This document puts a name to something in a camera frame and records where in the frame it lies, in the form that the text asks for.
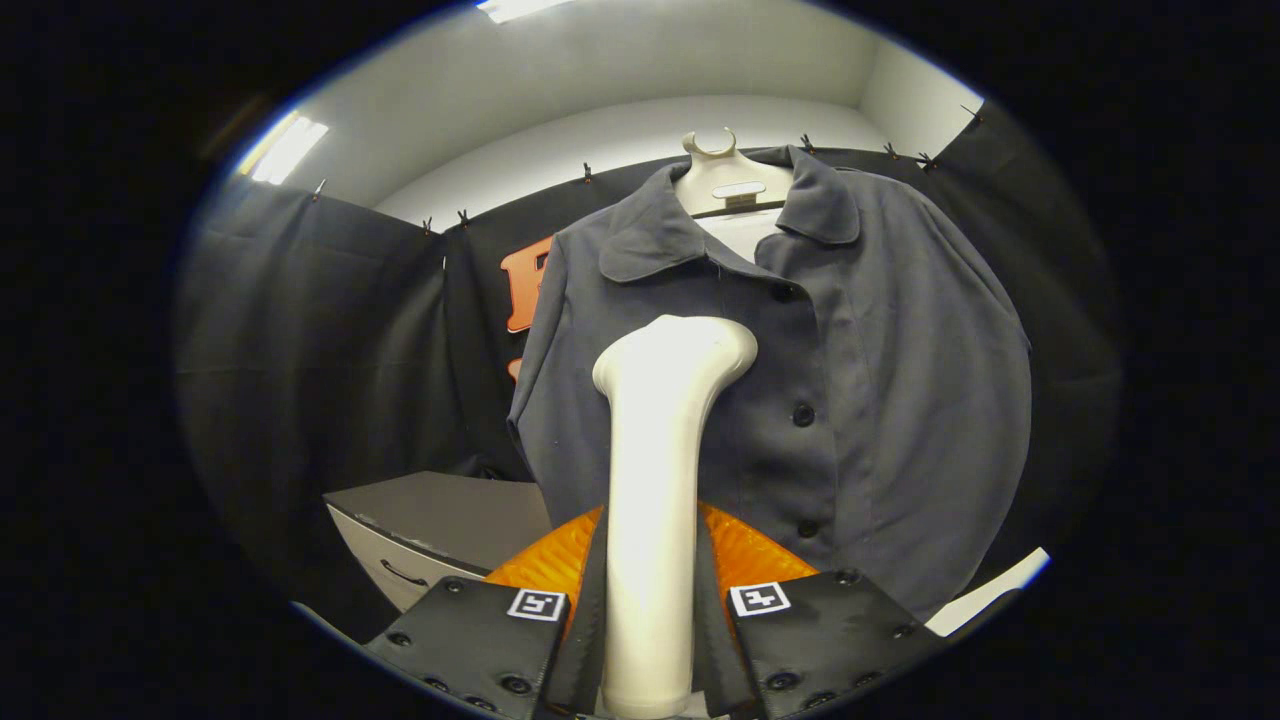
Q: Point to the small ceiling light panel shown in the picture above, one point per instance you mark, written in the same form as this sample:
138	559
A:
288	150

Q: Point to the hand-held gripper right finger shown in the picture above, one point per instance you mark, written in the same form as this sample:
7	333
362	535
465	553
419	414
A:
712	640

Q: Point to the large ceiling light panel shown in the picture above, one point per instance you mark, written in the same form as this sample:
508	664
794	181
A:
520	8

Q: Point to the grey button-up shirt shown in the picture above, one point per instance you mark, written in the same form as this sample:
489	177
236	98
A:
900	400

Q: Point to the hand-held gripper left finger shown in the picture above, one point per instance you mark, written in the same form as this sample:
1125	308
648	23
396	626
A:
588	640

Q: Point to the grey drawer cabinet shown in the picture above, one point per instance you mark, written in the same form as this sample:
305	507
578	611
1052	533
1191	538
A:
440	520

